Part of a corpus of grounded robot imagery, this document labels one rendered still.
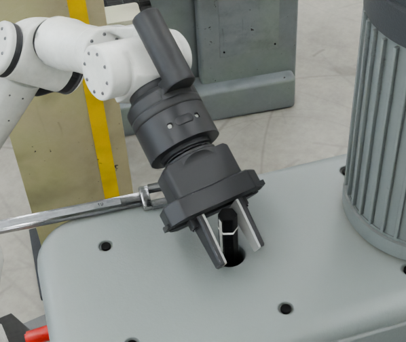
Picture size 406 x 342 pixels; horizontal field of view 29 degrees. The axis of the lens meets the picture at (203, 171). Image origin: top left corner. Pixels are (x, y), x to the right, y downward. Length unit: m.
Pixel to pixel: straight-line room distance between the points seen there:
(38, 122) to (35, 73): 1.78
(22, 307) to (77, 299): 2.46
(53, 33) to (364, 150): 0.44
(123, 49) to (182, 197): 0.18
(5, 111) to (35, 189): 1.93
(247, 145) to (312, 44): 0.96
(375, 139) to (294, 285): 0.19
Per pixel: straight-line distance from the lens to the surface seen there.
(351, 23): 4.79
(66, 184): 3.12
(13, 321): 2.58
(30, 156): 3.00
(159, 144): 0.86
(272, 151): 3.85
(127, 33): 0.99
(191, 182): 0.86
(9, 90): 1.17
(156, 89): 0.88
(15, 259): 3.52
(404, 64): 0.75
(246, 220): 0.87
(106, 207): 0.96
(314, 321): 0.85
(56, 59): 1.05
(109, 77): 0.88
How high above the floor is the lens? 2.58
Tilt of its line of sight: 43 degrees down
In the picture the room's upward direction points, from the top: 4 degrees counter-clockwise
